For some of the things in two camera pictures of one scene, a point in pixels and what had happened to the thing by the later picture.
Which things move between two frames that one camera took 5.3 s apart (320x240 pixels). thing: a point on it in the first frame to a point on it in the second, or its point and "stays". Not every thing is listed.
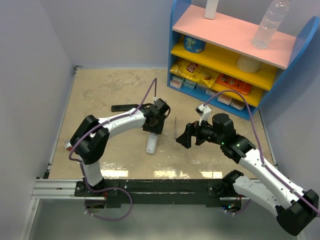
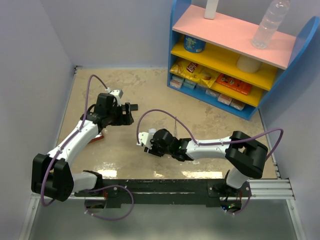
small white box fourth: (224, 99) stays
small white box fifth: (238, 104) stays
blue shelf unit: (216, 60) stays
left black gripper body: (157, 127) to (117, 118)
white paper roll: (248, 64) stays
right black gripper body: (203, 133) to (156, 149)
